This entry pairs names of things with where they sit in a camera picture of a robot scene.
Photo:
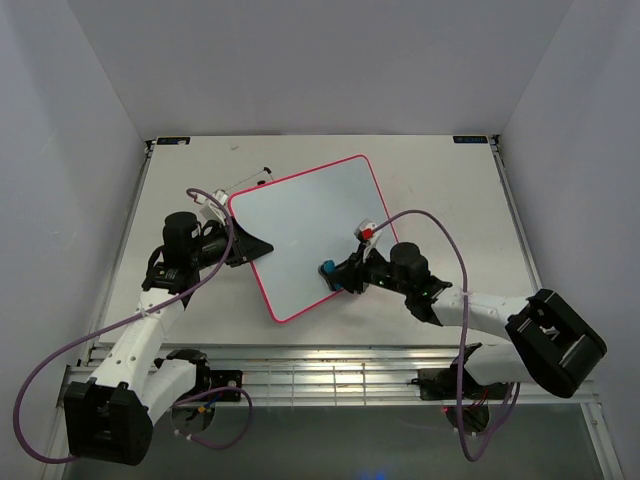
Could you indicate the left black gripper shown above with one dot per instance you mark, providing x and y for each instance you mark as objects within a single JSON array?
[{"x": 244, "y": 247}]

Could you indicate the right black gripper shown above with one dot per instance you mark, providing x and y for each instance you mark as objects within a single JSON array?
[{"x": 351, "y": 274}]

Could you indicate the blue bone-shaped eraser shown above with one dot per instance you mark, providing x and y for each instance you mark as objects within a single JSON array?
[{"x": 327, "y": 271}]

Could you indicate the pink framed whiteboard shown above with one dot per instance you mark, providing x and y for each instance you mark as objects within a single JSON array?
[{"x": 309, "y": 218}]

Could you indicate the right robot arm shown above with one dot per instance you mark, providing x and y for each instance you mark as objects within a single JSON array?
[{"x": 544, "y": 341}]

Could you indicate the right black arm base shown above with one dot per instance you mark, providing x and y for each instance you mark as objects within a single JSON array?
[{"x": 442, "y": 384}]

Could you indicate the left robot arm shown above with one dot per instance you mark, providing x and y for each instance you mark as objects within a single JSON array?
[{"x": 111, "y": 416}]

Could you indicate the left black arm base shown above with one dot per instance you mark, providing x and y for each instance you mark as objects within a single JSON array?
[{"x": 207, "y": 379}]

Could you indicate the left blue corner label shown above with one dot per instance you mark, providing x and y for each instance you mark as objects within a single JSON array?
[{"x": 172, "y": 141}]

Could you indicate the blue corner label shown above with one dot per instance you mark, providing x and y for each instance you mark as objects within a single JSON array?
[
  {"x": 470, "y": 139},
  {"x": 172, "y": 141}
]

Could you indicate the right blue corner label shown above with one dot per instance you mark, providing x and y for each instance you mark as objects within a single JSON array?
[{"x": 470, "y": 139}]

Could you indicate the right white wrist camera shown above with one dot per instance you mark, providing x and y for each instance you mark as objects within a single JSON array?
[{"x": 367, "y": 236}]

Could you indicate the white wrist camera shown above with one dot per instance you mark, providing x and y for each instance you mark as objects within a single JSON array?
[
  {"x": 367, "y": 236},
  {"x": 213, "y": 209}
]

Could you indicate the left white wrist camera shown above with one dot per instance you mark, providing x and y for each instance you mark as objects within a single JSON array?
[{"x": 213, "y": 209}]

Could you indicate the black wire whiteboard stand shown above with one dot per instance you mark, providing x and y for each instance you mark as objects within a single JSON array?
[{"x": 260, "y": 177}]

